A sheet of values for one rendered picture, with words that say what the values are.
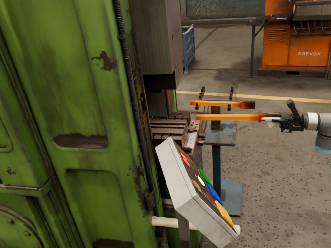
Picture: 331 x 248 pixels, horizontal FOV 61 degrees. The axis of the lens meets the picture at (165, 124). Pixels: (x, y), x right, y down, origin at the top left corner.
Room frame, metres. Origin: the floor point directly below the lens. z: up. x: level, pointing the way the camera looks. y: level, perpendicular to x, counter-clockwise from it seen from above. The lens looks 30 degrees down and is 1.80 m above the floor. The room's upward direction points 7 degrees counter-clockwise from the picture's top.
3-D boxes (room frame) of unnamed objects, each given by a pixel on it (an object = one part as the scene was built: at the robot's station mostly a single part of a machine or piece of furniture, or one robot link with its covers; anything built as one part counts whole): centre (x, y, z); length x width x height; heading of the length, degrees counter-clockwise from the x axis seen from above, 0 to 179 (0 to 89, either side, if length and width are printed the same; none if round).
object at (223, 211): (0.69, -0.16, 1.01); 0.07 x 0.05 x 0.07; 9
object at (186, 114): (1.52, -0.09, 0.95); 0.12 x 0.08 x 0.06; 74
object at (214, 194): (0.79, -0.15, 1.01); 0.07 x 0.05 x 0.07; 9
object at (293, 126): (1.20, -0.64, 1.03); 0.12 x 0.08 x 0.09; 74
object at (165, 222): (0.97, -0.09, 0.62); 0.44 x 0.05 x 0.05; 74
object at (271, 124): (1.21, -0.53, 1.03); 0.09 x 0.03 x 0.06; 76
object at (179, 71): (1.39, 0.10, 1.32); 0.42 x 0.20 x 0.10; 74
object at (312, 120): (1.18, -0.72, 1.03); 0.10 x 0.05 x 0.09; 164
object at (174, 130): (1.39, 0.10, 0.96); 0.42 x 0.20 x 0.09; 74
